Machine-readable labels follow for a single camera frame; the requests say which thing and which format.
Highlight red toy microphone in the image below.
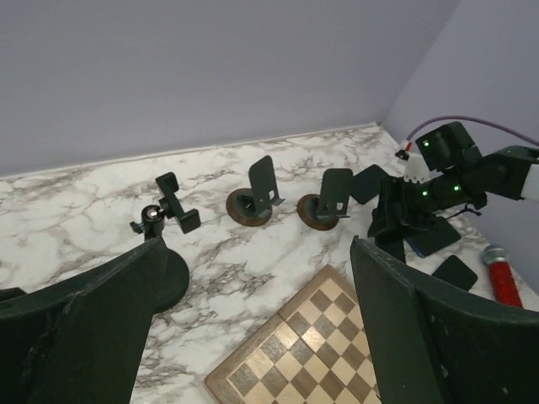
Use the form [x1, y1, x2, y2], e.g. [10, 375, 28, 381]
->
[481, 245, 523, 308]

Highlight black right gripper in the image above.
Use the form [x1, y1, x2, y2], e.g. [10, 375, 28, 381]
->
[367, 176, 446, 263]

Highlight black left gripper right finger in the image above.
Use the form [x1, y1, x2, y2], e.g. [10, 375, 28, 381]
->
[350, 237, 538, 403]

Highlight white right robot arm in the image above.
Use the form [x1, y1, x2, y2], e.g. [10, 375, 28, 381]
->
[368, 121, 538, 248]

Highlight black round phone stand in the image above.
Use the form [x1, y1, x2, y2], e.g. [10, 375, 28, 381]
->
[130, 172, 201, 314]

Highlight wooden chessboard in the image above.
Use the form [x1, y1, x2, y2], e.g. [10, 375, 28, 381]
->
[205, 266, 381, 403]

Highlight blue phone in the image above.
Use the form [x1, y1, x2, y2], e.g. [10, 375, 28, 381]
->
[406, 238, 424, 258]

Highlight round wooden phone stand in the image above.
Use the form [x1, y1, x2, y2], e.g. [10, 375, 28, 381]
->
[226, 156, 284, 227]
[296, 168, 353, 231]

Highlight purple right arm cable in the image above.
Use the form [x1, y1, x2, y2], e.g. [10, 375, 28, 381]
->
[406, 115, 539, 149]

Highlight black phone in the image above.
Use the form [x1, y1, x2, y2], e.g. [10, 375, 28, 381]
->
[432, 255, 478, 291]

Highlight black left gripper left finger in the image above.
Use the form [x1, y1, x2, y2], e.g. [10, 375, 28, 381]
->
[1, 239, 167, 403]

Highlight round wooden phone stand right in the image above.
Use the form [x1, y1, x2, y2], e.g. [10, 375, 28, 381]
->
[296, 168, 353, 231]

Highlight round wooden phone stand left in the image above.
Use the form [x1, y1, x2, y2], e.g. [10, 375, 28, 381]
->
[226, 156, 284, 227]

